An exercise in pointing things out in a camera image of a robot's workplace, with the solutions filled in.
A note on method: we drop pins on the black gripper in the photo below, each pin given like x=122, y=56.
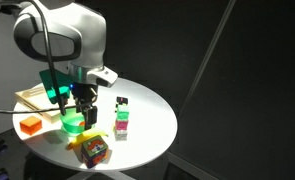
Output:
x=83, y=95

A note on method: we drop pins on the soft multicoloured printed cube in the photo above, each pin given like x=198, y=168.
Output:
x=94, y=151

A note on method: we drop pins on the orange rectangular block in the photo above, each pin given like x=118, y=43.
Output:
x=31, y=125

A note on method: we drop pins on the wooden slatted tray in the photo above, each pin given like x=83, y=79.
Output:
x=30, y=96

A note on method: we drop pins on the small orange toy piece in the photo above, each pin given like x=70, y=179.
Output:
x=81, y=124

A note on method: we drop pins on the green cup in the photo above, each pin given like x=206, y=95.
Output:
x=71, y=124

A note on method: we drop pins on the yellow toy banana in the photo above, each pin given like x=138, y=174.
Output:
x=74, y=141

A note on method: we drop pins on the pink cube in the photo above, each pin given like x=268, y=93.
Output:
x=121, y=125

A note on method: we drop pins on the green cube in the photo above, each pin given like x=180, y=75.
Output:
x=122, y=112

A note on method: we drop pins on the black patterned cube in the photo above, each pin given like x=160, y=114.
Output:
x=121, y=101

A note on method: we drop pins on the white grey cube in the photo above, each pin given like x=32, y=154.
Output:
x=121, y=134

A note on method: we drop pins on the white table base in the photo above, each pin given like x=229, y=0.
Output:
x=103, y=175

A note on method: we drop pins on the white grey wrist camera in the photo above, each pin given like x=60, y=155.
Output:
x=105, y=78

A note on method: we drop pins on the green camera mount plate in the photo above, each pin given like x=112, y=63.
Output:
x=53, y=83

